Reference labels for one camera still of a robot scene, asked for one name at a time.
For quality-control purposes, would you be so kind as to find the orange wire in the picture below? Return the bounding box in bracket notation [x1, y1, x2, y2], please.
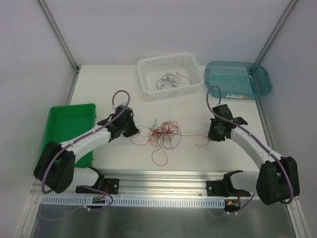
[130, 120, 211, 166]

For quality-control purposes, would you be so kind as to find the black thin wire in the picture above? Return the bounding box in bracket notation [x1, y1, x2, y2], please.
[173, 71, 193, 86]

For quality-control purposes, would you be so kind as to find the purple thin wire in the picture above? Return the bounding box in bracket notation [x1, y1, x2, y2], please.
[155, 73, 181, 90]

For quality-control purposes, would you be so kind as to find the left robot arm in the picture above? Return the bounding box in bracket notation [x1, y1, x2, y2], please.
[34, 105, 139, 194]

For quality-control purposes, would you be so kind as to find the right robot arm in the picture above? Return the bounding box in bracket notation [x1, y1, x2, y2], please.
[208, 104, 300, 205]

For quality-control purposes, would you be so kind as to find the teal transparent container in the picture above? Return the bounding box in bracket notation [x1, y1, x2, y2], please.
[204, 61, 271, 100]

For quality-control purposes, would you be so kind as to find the green plastic tray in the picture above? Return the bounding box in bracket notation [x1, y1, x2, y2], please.
[37, 103, 97, 168]

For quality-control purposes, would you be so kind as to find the white perforated basket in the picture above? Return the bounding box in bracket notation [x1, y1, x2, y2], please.
[137, 53, 204, 101]

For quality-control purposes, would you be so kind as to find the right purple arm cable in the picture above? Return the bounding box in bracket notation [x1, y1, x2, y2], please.
[206, 85, 296, 219]

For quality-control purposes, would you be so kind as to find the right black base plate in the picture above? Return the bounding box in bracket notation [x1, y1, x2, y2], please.
[206, 180, 251, 197]

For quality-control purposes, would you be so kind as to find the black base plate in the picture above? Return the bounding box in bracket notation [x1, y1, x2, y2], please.
[206, 180, 251, 197]
[102, 178, 120, 194]

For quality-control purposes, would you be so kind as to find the aluminium mounting rail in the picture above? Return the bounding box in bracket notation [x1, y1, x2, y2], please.
[30, 169, 297, 200]

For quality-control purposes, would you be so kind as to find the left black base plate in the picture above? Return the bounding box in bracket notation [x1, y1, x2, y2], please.
[102, 178, 120, 194]

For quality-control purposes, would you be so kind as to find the white slotted cable duct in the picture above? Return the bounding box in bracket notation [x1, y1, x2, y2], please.
[41, 195, 225, 209]

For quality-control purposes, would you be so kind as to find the left aluminium frame post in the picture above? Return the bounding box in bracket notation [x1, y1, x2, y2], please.
[37, 0, 79, 72]

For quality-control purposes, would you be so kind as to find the aluminium frame post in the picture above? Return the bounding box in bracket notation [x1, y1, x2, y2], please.
[254, 0, 299, 64]
[37, 0, 79, 72]

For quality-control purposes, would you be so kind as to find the right aluminium frame post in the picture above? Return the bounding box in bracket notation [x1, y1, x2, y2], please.
[254, 0, 299, 64]

